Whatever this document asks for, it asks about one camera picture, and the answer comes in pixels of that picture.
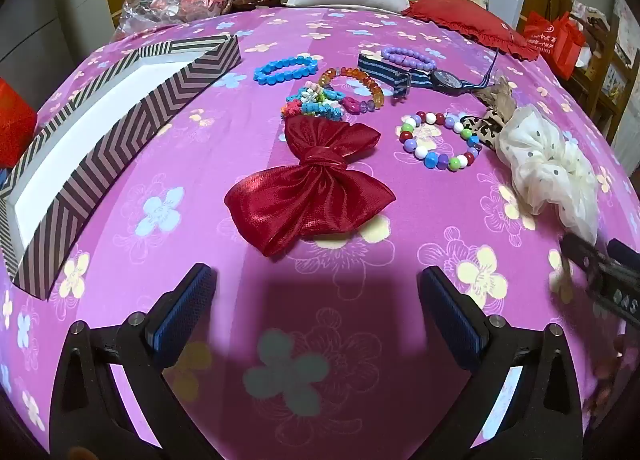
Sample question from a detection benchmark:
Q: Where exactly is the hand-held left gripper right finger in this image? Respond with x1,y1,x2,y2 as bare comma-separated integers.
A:
417,266,593,460

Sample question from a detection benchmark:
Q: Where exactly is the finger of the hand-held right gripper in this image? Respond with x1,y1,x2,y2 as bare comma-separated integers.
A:
606,238,640,268
559,231,618,291

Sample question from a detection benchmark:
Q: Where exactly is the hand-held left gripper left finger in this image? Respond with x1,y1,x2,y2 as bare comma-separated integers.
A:
48,263,221,460

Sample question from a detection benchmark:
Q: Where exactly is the cream dotted scrunchie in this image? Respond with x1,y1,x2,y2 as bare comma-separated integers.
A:
496,105,600,246

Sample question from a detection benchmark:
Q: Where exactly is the multicoloured round bead bracelet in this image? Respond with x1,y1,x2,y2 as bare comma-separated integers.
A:
398,111,482,172

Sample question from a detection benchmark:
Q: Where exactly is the red satin bow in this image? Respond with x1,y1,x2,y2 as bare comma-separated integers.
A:
224,116,397,257

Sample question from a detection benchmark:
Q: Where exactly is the striped cardboard box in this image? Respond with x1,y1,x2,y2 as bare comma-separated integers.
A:
0,33,243,302

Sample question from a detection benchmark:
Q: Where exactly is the colourful flower bead bracelet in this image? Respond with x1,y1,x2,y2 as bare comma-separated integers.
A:
285,81,347,121

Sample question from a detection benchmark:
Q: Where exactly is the blue bead bracelet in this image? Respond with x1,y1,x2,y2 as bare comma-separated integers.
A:
253,54,321,86

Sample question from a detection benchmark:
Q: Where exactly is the pink floral bed sheet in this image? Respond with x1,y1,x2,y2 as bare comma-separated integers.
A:
0,4,640,460

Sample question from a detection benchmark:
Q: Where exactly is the leopard print hair bow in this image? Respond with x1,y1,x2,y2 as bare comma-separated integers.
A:
459,109,507,152

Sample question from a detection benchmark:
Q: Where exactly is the wooden shelf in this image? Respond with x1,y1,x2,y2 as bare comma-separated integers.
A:
569,0,632,143

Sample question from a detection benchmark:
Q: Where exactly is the red shopping bag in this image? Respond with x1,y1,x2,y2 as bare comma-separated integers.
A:
521,10,587,82

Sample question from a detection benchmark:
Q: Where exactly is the red box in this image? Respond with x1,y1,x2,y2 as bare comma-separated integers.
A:
0,77,39,167

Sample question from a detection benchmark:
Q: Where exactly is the red frilled cushion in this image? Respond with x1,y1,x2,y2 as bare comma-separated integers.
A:
401,0,542,62

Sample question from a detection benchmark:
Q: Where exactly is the clear plastic bag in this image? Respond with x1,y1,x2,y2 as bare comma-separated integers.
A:
112,0,232,42

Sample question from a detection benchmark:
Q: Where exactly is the beige fabric hair tie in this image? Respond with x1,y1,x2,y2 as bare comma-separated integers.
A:
472,74,519,117

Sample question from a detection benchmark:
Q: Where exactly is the dark thin cord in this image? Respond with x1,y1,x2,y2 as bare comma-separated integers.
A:
481,47,501,89

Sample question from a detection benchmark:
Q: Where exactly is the amber bead bracelet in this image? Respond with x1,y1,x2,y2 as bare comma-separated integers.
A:
318,66,385,116

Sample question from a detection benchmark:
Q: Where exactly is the watch with striped strap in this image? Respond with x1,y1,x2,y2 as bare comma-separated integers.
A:
357,54,474,100

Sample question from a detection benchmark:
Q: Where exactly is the purple bead bracelet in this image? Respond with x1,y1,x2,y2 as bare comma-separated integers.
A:
381,46,435,68

